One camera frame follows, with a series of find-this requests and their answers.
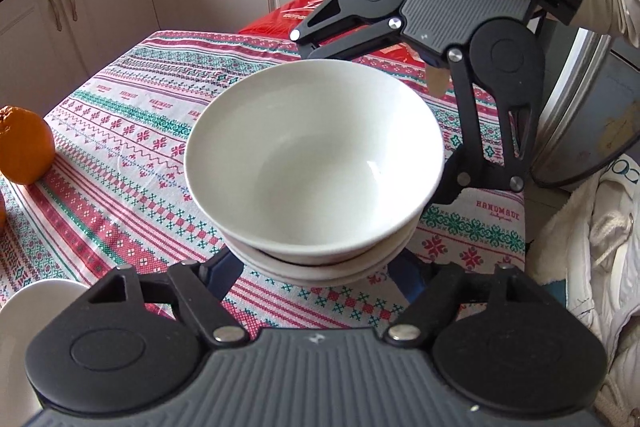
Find white floral plate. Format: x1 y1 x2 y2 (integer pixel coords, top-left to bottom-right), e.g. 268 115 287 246
0 279 92 427

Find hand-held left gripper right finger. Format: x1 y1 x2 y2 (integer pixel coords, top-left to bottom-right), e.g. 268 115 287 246
385 252 556 348

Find red gift box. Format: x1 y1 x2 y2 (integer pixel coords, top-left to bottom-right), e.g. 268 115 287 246
237 0 436 78

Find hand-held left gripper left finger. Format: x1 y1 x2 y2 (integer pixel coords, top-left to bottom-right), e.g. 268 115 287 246
90 249 246 349

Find bumpy orange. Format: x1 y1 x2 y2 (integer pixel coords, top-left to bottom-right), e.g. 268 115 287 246
0 105 55 185

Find white bowl pink flowers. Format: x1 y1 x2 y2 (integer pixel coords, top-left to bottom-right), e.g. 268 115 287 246
240 252 403 288
222 217 418 279
184 59 446 266

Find patterned tablecloth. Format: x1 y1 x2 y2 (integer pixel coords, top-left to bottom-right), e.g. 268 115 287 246
0 29 528 343

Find grey metal bin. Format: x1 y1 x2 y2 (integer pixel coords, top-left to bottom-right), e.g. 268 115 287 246
530 27 640 190

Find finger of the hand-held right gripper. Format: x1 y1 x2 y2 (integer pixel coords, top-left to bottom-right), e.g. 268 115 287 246
431 47 542 206
290 0 404 60

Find white fleece jacket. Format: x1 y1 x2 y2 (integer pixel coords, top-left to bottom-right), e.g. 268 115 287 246
525 152 640 427

